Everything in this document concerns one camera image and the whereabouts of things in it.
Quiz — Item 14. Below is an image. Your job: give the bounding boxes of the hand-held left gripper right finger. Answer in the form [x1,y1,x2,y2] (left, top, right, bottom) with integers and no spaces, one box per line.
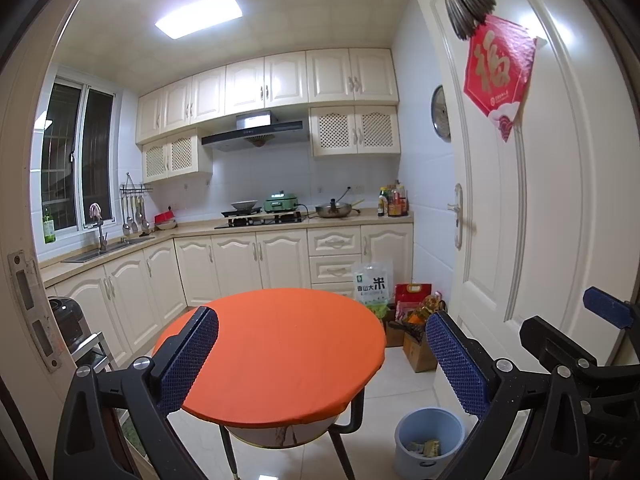
[425,311,593,480]

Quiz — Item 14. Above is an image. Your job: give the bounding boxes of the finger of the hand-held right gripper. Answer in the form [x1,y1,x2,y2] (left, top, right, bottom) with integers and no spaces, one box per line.
[583,286,640,333]
[519,316,622,397]

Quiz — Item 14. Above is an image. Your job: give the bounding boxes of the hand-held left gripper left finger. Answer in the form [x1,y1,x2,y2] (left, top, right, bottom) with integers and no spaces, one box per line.
[54,306,219,480]

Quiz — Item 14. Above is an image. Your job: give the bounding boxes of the blue plastic bucket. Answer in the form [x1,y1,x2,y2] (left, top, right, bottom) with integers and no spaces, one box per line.
[395,407,466,478]

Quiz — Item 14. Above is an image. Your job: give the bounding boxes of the tall cardboard box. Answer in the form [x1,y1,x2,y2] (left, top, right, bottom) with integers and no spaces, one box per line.
[402,330,438,373]

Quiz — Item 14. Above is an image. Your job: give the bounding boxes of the small cardboard box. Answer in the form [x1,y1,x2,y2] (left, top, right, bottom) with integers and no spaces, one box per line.
[384,317,407,348]

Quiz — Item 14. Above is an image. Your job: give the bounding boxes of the red gift box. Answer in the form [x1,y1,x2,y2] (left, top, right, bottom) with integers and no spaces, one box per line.
[394,282,432,316]

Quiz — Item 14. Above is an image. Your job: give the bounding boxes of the round orange table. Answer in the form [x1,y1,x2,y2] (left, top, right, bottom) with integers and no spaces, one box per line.
[151,288,387,480]

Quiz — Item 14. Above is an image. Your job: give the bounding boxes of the metal stool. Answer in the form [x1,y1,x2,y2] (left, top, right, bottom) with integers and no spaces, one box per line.
[70,332,119,372]

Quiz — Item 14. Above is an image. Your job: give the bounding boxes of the clear green rice bag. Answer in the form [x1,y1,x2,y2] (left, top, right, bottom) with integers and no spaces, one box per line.
[352,259,394,318]

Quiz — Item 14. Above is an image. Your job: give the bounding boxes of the black appliance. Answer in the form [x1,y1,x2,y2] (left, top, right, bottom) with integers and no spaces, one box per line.
[47,296,86,356]

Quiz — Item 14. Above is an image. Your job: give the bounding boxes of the white door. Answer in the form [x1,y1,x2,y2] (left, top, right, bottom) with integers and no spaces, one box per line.
[430,0,640,376]

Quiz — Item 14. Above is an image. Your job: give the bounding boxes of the cream lower cabinets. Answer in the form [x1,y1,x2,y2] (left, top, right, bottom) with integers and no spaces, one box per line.
[40,209,415,368]

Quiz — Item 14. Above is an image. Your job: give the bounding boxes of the cream cabinets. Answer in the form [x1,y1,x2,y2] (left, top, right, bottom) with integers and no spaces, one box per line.
[40,209,415,368]
[135,47,402,184]

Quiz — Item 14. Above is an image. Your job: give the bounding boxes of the steel sink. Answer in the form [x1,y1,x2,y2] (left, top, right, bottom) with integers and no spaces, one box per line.
[61,236,156,264]

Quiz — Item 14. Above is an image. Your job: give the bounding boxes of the metal faucet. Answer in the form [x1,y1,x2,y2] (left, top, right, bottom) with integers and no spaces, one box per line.
[89,203,108,252]

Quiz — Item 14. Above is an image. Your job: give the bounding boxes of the black gas stove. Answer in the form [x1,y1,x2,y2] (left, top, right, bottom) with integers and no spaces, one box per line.
[215,211,308,231]

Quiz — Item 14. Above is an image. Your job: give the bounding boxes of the hanging utensil rack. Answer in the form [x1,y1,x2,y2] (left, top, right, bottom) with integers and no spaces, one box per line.
[119,172,154,236]

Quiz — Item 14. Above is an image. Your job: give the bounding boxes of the metal strike plate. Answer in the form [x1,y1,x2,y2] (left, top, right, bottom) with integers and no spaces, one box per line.
[7,250,63,374]

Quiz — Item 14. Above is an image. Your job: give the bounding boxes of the cluster of condiment bottles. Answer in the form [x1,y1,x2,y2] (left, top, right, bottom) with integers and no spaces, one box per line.
[376,180,410,218]

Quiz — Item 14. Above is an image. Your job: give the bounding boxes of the green electric pot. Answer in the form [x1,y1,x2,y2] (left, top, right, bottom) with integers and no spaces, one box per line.
[263,191,302,213]

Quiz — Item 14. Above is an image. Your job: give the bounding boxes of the window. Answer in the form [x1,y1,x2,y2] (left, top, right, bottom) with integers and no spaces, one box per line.
[37,77,118,233]

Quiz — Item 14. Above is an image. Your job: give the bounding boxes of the black range hood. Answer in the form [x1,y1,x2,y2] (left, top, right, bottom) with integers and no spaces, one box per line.
[201,110,308,152]

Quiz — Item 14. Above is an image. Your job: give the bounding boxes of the round metal lid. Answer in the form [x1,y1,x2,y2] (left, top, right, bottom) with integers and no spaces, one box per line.
[431,85,452,143]

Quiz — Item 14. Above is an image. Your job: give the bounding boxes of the red diamond door poster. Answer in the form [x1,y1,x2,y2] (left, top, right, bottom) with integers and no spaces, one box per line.
[463,14,548,143]

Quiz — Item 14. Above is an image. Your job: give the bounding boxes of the cream upper cabinets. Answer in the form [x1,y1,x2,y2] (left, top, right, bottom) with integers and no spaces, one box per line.
[135,47,402,184]

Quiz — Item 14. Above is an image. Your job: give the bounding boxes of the ceiling light panel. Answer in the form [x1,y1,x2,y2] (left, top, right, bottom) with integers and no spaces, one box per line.
[154,0,246,39]

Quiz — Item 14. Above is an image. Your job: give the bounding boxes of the metal door handle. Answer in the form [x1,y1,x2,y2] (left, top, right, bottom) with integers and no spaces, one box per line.
[446,182,466,250]

